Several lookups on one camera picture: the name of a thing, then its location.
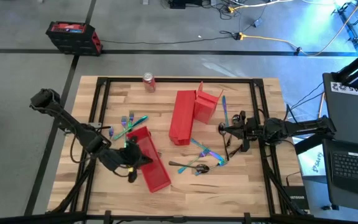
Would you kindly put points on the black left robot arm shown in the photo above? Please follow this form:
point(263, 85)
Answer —
point(73, 124)

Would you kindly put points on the black network switch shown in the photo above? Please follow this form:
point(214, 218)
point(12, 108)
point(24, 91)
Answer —
point(297, 197)

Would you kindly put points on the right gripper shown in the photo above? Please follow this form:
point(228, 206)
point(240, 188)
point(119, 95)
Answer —
point(252, 130)

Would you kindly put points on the white printed box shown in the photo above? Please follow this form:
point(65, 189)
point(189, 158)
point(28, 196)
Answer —
point(312, 161)

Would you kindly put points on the rainbow iridescent knife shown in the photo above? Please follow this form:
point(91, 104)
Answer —
point(199, 144)

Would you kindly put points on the grey closed laptop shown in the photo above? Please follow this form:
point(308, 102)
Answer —
point(350, 118)

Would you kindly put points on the red plastic bin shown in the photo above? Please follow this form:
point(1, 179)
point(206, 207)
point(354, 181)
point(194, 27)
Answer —
point(154, 174)
point(204, 107)
point(182, 118)

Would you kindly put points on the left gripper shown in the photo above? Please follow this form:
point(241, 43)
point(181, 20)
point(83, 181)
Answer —
point(120, 158)

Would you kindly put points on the open laptop with keyboard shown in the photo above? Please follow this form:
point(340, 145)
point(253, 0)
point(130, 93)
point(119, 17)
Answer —
point(353, 168)

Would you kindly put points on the red soda can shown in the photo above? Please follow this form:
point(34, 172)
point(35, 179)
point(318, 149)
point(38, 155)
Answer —
point(149, 83)

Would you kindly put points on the black table frame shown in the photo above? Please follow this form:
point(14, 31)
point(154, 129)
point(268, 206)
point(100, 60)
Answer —
point(179, 80)

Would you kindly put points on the black power brick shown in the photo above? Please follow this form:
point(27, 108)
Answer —
point(258, 22)

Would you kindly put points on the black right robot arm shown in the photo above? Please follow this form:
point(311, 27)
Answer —
point(300, 128)

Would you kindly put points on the red and black toolbox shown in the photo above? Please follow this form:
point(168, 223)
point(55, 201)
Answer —
point(73, 40)

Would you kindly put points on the black floor device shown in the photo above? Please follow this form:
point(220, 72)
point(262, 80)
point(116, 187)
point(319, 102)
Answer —
point(179, 3)

